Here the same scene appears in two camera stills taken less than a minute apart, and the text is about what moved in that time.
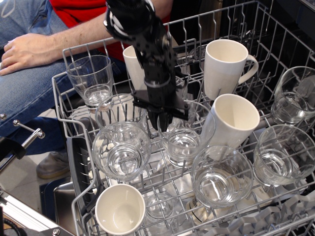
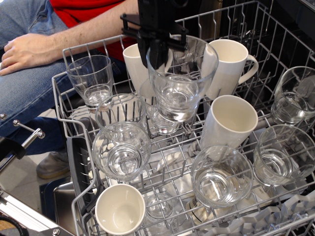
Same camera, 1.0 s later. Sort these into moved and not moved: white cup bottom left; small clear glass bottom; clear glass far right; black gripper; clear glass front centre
Moved: black gripper
Not moved: small clear glass bottom; clear glass far right; white cup bottom left; clear glass front centre
